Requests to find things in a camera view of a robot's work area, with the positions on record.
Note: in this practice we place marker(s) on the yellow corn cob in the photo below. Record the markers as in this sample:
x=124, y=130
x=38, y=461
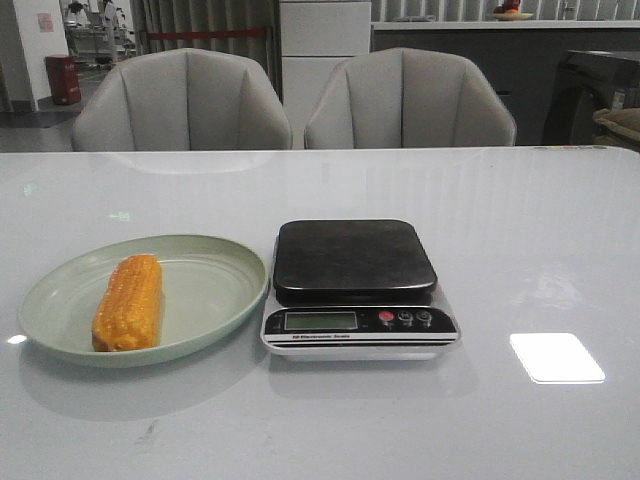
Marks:
x=129, y=314

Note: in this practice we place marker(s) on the silver black kitchen scale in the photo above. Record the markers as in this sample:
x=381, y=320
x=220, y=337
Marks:
x=361, y=289

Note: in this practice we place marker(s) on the right grey upholstered chair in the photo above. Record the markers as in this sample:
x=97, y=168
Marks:
x=408, y=98

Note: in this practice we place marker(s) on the grey upholstered chair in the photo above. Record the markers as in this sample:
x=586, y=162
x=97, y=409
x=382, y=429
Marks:
x=408, y=98
x=183, y=100

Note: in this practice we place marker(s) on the left grey upholstered chair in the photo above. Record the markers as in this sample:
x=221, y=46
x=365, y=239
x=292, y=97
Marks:
x=183, y=100

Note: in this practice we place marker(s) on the light green plate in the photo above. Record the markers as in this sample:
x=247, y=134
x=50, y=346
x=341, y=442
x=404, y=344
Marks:
x=211, y=286

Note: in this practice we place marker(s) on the white cabinet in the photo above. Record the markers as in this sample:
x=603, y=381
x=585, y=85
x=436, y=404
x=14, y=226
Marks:
x=315, y=36

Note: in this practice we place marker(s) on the fruit bowl on counter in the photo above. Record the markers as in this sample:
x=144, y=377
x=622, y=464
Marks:
x=510, y=10

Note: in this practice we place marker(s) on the red trash bin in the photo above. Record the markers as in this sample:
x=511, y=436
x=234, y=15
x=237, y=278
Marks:
x=63, y=80

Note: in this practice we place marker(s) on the dark grey appliance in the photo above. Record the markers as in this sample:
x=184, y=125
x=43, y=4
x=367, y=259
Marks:
x=585, y=82

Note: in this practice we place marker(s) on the tan cushion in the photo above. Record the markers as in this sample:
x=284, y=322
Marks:
x=618, y=128

